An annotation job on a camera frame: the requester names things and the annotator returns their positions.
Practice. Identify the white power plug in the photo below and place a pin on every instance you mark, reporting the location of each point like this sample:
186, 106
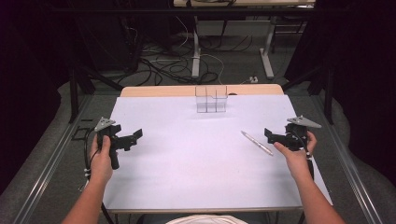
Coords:
253, 79

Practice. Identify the person's right hand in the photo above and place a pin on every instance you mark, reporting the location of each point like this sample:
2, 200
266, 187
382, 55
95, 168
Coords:
295, 160

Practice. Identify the clear acrylic organizer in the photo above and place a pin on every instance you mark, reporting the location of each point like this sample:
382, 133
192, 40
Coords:
211, 101

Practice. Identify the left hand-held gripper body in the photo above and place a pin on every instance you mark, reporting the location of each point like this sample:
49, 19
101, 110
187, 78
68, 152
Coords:
107, 132

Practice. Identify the black curtain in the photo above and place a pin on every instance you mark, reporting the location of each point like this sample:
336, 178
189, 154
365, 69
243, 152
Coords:
364, 81
34, 81

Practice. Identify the white table sheet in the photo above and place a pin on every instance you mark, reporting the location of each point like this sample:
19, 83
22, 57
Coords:
199, 161

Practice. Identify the person's left hand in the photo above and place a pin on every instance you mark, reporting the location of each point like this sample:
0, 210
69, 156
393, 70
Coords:
101, 165

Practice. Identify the aluminium floor rail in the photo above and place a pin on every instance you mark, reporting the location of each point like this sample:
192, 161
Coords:
46, 168
345, 168

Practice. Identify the person's light shirt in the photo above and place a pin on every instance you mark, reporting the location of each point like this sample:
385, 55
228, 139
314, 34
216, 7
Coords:
204, 219

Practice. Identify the desk with white legs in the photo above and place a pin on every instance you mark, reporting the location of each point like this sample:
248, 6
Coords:
230, 37

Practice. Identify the black metal stand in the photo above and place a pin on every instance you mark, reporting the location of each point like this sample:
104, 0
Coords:
317, 90
82, 90

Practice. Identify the silver pen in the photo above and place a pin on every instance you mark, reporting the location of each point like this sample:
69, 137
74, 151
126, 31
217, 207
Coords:
257, 143

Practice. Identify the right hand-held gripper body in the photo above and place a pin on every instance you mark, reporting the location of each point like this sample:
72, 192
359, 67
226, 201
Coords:
295, 137

